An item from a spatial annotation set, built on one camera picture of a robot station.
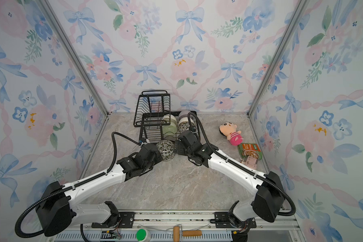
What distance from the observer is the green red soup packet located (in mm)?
972

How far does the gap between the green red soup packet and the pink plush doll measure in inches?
1.2

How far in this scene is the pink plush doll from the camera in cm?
100
